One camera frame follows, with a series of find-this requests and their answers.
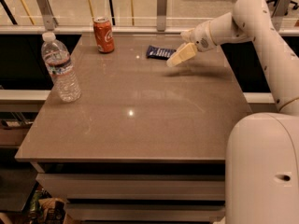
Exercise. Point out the blue rxbar blueberry wrapper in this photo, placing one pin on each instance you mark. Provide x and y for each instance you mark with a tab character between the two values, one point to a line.
159	53

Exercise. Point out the metal railing bracket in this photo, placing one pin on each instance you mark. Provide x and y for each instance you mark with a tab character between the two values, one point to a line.
161	15
278	14
47	15

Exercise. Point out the brown paper bag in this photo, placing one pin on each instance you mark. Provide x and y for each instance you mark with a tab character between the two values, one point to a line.
53	210

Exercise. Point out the black pole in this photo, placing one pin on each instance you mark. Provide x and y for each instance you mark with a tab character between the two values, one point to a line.
112	12

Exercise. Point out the clear plastic water bottle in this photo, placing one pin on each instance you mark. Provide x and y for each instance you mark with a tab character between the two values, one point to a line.
60	67

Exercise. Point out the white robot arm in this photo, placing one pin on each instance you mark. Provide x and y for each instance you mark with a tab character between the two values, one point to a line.
262	154

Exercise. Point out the left yellow pole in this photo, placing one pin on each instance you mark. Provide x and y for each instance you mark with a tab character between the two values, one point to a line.
27	10

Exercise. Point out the lower grey drawer front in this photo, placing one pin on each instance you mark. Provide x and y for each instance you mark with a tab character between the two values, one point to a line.
145	212

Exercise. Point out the orange soda can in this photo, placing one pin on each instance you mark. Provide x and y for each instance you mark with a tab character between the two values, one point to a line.
103	34

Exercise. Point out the right metal railing bracket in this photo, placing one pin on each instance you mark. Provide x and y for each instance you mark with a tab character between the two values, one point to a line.
278	14

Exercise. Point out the right yellow pole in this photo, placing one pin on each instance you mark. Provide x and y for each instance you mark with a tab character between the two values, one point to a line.
132	12

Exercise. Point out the grey drawer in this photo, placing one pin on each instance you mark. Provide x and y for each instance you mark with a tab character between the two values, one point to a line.
134	187
145	212

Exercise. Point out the upper grey drawer front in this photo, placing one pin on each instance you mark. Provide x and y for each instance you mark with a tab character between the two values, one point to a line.
134	187

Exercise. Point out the yellow pole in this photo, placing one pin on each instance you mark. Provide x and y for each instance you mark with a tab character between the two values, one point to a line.
27	10
132	12
91	9

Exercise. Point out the middle yellow pole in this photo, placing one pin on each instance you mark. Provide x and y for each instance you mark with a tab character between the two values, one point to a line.
91	9

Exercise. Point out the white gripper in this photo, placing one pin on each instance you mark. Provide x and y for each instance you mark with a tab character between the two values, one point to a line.
200	36

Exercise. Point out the left metal railing bracket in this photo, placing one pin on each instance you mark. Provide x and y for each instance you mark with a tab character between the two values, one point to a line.
47	15

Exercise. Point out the middle metal railing bracket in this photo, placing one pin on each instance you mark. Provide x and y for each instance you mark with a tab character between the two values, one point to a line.
161	15

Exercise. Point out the green can under table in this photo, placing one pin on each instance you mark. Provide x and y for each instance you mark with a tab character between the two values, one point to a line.
34	207

